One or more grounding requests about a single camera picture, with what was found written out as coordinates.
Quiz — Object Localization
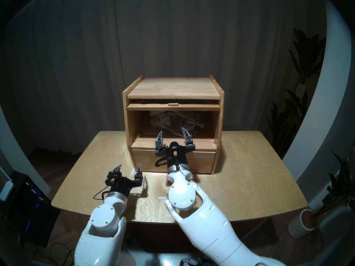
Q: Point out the floral patterned cloth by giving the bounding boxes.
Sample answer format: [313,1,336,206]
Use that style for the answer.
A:
[180,257,217,266]

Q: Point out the plant in white pot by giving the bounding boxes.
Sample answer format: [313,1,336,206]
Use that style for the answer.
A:
[288,149,355,239]

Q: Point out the white router box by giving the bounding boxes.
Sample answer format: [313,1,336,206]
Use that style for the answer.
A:
[0,180,14,202]

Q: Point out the wooden tambour roll door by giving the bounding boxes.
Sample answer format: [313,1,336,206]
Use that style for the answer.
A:
[127,103,221,111]

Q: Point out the beige pants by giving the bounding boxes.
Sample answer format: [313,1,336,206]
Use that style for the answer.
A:
[150,110,205,137]

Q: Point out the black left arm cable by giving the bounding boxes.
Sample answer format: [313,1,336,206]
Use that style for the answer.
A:
[93,186,110,201]

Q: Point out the tall dark leafy plant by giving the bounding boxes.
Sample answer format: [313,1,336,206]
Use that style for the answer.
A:
[265,28,328,158]

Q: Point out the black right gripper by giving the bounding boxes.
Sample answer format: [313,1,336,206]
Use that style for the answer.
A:
[154,127,196,173]

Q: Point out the black computer tower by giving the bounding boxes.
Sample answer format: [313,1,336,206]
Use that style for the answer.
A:
[7,171,61,248]

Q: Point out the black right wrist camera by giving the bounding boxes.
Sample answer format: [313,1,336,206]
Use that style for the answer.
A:
[169,142,181,158]

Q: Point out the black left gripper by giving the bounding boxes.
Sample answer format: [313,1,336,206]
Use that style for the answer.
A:
[106,163,144,198]

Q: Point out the wooden drawer with knob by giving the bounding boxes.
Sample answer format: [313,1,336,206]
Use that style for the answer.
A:
[131,149,216,174]

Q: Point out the wooden cabinet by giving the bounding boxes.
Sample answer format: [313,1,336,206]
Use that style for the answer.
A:
[122,75,225,175]

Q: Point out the black floor cables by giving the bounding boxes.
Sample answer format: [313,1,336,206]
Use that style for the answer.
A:
[36,242,77,266]

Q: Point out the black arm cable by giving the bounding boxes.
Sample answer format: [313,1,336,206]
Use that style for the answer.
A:
[155,157,199,174]
[93,186,110,201]

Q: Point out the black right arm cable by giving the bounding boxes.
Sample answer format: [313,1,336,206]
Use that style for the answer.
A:
[155,157,199,174]

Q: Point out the grey curtain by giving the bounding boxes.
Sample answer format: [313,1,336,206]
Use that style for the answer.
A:
[0,0,328,155]

